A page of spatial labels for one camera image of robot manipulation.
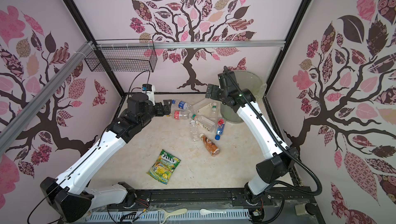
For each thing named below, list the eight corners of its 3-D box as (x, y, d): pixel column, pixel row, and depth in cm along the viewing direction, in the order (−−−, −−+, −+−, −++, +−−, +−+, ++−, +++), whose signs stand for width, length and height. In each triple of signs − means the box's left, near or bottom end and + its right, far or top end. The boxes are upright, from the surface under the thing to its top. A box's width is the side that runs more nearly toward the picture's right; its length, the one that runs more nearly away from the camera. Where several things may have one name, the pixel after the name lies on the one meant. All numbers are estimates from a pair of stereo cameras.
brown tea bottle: (213, 158, 88) (214, 155, 84) (199, 138, 96) (199, 134, 92) (220, 154, 89) (220, 151, 86) (205, 134, 98) (205, 131, 94)
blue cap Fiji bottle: (214, 139, 95) (214, 136, 92) (217, 119, 105) (218, 116, 102) (222, 140, 94) (222, 138, 91) (224, 121, 104) (225, 117, 101)
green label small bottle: (209, 121, 104) (209, 119, 102) (212, 104, 114) (212, 102, 112) (215, 122, 103) (216, 120, 101) (217, 105, 113) (217, 102, 111)
